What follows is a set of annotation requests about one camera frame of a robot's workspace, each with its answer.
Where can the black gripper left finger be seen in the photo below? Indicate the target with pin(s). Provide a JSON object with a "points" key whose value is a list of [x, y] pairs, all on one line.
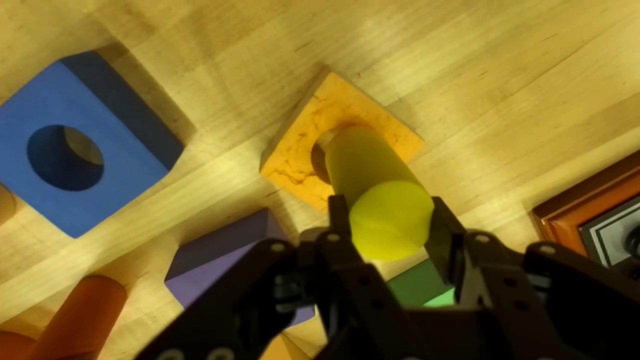
{"points": [[301, 287]]}

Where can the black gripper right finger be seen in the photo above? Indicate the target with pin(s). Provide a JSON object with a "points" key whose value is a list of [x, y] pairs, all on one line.
{"points": [[532, 300]]}

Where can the yellow wooden cylinder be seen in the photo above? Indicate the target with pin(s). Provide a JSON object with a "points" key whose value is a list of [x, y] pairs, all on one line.
{"points": [[381, 201]]}

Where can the tall red cylinder block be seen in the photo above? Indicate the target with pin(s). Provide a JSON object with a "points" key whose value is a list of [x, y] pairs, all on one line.
{"points": [[80, 320]]}

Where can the purple square block with hole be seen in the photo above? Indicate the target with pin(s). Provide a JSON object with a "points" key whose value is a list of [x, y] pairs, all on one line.
{"points": [[220, 260]]}

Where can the orange-yellow square block with hole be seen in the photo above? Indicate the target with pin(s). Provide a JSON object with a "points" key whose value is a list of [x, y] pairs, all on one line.
{"points": [[301, 160]]}

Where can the blue square block with hole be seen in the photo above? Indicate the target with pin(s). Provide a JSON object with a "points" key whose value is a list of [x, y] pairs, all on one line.
{"points": [[46, 100]]}

